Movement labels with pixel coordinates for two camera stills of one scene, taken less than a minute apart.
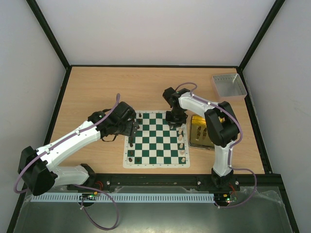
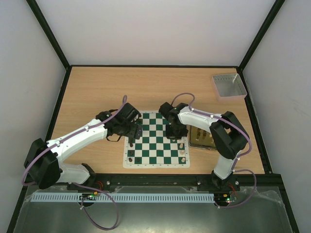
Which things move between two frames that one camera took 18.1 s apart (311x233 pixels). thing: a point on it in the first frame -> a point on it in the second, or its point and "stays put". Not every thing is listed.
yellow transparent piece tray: (199, 137) stays put
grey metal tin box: (229, 86) stays put
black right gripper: (175, 119) -> (176, 131)
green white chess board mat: (156, 144) stays put
